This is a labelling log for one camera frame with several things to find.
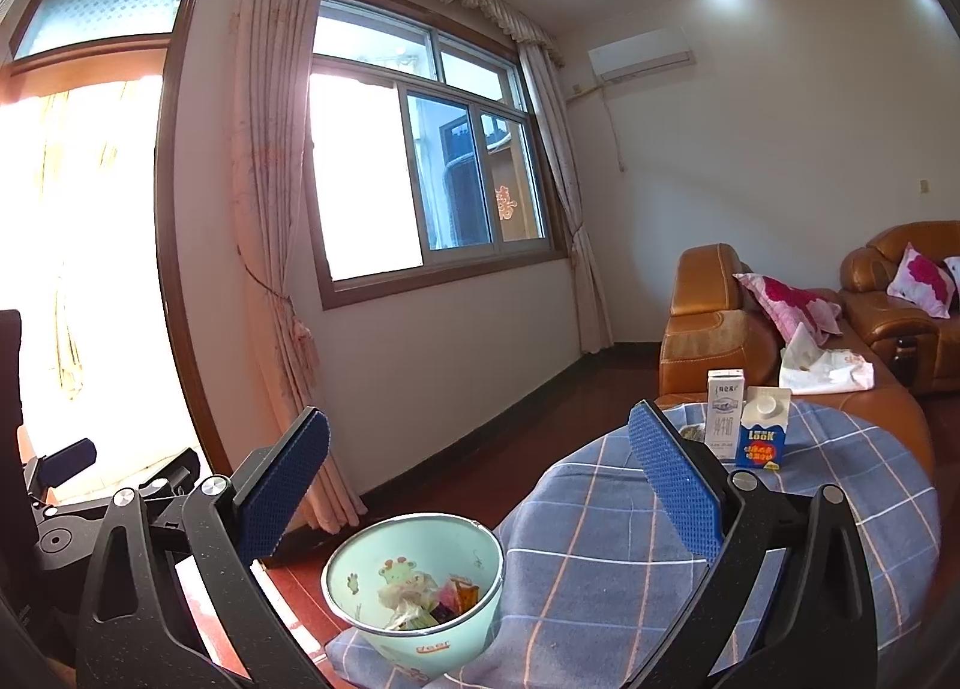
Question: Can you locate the black chair back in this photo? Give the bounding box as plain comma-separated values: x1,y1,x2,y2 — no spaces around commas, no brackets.
0,309,25,428

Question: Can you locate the mint green cartoon bin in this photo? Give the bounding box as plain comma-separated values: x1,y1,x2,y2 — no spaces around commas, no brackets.
322,513,505,681

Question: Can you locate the blue gable-top carton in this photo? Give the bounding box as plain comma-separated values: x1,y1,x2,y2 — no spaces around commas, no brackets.
735,387,793,471

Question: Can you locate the wooden framed sliding window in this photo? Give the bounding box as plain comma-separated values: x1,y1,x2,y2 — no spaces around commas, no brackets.
300,0,571,311

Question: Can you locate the white wall air conditioner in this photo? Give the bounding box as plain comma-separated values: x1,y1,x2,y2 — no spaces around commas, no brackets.
587,25,695,86

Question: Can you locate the tall white milk carton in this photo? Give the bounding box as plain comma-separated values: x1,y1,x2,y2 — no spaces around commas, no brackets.
707,369,746,464

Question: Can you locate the white soft tissue pack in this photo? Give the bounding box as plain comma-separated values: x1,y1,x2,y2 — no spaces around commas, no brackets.
778,321,877,392

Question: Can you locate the long pink curtain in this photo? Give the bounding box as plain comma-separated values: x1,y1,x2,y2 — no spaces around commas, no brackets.
225,0,368,532
516,37,616,353

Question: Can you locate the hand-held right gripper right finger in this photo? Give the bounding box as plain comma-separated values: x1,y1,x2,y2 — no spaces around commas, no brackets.
622,400,878,689

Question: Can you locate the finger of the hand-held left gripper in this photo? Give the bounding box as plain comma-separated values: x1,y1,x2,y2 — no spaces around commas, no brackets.
60,447,203,514
22,438,98,510

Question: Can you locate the brown leather sofa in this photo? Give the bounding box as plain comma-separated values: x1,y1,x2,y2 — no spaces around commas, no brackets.
838,220,960,398

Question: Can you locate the wooden framed glass door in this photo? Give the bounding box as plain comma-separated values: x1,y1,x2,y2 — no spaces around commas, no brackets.
0,0,230,503

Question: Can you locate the blue plaid tablecloth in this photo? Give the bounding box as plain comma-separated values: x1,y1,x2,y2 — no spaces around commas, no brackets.
324,395,942,689

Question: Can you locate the brown leather armchair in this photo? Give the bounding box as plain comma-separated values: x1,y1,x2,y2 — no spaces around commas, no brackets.
658,243,935,480

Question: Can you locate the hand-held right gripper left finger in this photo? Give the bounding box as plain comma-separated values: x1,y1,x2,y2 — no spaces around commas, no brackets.
75,405,335,689

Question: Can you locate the white plastic bag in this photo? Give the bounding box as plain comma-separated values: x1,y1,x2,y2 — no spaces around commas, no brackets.
375,580,440,630

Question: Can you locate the air conditioner cable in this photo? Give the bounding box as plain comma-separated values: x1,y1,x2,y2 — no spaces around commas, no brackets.
600,85,628,173

